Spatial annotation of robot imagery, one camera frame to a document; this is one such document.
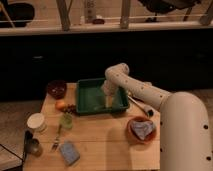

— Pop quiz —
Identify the black chair left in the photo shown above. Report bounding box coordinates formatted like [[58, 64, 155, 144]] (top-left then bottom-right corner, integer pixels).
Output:
[[0, 2, 35, 28]]

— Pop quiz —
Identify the blue sponge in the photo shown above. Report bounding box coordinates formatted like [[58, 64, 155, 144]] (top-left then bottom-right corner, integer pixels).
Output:
[[59, 141, 80, 166]]

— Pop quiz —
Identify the black office chair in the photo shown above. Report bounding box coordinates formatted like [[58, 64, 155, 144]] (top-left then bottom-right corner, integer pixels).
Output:
[[138, 0, 202, 23]]

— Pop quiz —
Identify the green plastic tray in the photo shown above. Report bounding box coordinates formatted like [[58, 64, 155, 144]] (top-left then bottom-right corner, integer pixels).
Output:
[[76, 78, 129, 115]]

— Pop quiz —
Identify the wooden post right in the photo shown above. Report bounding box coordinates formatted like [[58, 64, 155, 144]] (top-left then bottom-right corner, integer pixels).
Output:
[[120, 0, 131, 29]]

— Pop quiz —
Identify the metal fork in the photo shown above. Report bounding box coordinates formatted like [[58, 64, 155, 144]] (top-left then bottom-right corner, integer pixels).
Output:
[[51, 124, 62, 151]]

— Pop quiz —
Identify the small green cup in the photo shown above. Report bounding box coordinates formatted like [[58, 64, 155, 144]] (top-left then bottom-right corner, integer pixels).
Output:
[[60, 114, 72, 129]]

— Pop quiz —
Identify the wooden table leg post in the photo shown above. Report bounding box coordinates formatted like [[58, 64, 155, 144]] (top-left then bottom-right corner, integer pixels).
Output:
[[56, 0, 70, 31]]

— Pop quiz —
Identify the dark metal cup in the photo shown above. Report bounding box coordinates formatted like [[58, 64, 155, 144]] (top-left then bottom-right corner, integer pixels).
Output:
[[25, 139, 43, 157]]

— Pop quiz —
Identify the orange clay plate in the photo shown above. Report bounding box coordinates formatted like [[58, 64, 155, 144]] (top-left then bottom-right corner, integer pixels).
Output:
[[126, 116, 157, 144]]

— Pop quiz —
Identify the white cup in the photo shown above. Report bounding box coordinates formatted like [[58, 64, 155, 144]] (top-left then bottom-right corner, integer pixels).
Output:
[[27, 113, 46, 132]]

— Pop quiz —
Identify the dark red bowl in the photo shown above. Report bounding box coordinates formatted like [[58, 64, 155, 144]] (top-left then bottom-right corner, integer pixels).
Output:
[[46, 80, 67, 99]]

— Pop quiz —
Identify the orange fruit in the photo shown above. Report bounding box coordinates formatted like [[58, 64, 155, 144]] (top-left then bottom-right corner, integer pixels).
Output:
[[55, 100, 66, 111]]

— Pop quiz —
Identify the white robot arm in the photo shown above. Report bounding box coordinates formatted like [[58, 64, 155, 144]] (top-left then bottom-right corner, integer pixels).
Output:
[[103, 63, 213, 171]]

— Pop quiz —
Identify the dark grape bunch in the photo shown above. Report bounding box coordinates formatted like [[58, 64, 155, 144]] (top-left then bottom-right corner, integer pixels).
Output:
[[65, 105, 76, 113]]

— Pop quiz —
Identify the grey blue cloth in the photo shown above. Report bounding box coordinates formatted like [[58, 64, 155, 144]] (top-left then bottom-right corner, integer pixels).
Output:
[[130, 121, 155, 140]]

